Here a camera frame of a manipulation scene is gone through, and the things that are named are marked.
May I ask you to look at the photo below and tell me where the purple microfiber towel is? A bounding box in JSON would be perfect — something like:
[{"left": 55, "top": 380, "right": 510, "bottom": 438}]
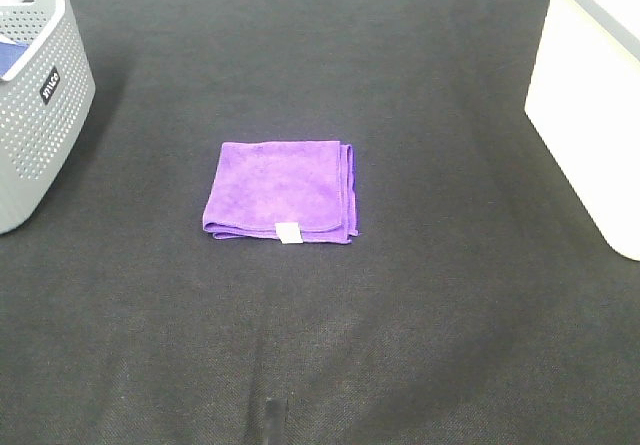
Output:
[{"left": 202, "top": 140, "right": 359, "bottom": 244}]

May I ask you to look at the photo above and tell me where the grey perforated plastic basket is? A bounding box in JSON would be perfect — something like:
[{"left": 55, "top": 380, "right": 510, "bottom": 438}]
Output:
[{"left": 1, "top": 0, "right": 95, "bottom": 233}]

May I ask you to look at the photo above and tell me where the white plastic storage box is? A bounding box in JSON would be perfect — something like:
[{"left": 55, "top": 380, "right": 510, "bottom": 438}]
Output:
[{"left": 524, "top": 0, "right": 639, "bottom": 260}]

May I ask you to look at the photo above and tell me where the blue cloth in basket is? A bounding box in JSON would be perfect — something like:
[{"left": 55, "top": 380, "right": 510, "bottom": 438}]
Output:
[{"left": 0, "top": 42, "right": 28, "bottom": 76}]

